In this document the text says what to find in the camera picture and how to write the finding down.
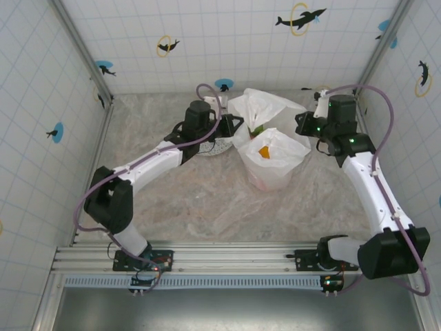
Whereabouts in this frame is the white plastic bag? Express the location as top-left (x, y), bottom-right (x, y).
top-left (228, 88), bottom-right (312, 192)

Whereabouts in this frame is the grey metal panel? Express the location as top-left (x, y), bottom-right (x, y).
top-left (51, 288), bottom-right (425, 331)

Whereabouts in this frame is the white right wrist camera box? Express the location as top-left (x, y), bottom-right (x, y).
top-left (312, 89), bottom-right (331, 119)

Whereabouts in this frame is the aluminium table side rail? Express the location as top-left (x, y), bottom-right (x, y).
top-left (70, 102), bottom-right (115, 246)
top-left (352, 91), bottom-right (407, 246)

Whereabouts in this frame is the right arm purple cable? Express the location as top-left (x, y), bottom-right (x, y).
top-left (325, 84), bottom-right (432, 297)

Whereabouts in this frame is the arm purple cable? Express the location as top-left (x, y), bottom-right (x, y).
top-left (325, 84), bottom-right (432, 297)
top-left (74, 83), bottom-right (222, 294)

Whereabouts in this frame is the aluminium corner post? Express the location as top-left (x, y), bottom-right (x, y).
top-left (353, 0), bottom-right (415, 97)
top-left (50, 0), bottom-right (114, 105)

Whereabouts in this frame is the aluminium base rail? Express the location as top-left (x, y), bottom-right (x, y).
top-left (51, 242), bottom-right (427, 275)

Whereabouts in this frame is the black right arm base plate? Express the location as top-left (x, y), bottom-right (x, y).
top-left (287, 248), bottom-right (359, 272)

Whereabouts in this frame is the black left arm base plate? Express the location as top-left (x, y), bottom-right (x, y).
top-left (112, 250), bottom-right (174, 272)

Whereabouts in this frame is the white slotted cable duct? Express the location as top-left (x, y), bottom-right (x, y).
top-left (63, 274), bottom-right (327, 289)

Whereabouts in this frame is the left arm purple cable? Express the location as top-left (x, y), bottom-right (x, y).
top-left (74, 83), bottom-right (222, 294)

